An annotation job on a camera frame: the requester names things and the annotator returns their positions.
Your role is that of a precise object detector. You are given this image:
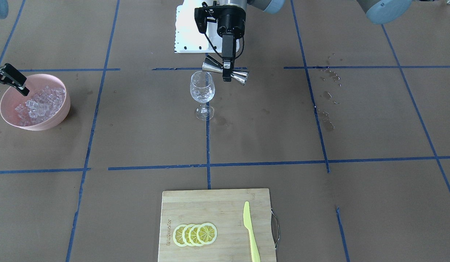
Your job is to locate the steel double jigger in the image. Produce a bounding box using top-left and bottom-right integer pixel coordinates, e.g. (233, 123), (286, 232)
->
(202, 55), (249, 85)

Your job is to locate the yellow plastic knife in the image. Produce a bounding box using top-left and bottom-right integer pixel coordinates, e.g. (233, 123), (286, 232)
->
(242, 201), (261, 262)

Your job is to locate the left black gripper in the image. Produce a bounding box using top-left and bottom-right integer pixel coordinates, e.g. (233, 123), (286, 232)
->
(194, 3), (246, 82)

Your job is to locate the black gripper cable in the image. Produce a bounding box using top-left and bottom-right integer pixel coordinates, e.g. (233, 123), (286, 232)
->
(202, 22), (245, 60)

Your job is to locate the lemon slice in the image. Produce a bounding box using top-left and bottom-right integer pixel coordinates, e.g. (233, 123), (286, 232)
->
(188, 224), (203, 246)
(182, 224), (195, 246)
(196, 222), (218, 245)
(173, 224), (187, 247)

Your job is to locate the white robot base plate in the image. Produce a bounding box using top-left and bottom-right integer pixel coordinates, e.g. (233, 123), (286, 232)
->
(174, 0), (222, 53)

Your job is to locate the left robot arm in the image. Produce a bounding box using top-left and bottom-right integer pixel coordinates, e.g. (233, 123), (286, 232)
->
(192, 0), (413, 85)

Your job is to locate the bamboo cutting board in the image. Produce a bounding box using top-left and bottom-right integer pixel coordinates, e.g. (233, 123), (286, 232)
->
(157, 188), (277, 262)

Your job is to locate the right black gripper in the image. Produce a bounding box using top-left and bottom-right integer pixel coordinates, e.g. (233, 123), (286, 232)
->
(0, 63), (29, 96)

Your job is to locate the pink bowl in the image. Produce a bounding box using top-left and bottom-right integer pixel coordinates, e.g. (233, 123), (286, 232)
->
(0, 74), (71, 131)

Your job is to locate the clear wine glass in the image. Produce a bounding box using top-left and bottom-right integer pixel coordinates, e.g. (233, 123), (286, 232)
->
(190, 71), (215, 121)

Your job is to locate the pile of clear ice cubes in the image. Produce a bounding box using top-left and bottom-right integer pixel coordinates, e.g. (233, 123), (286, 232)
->
(15, 85), (67, 126)

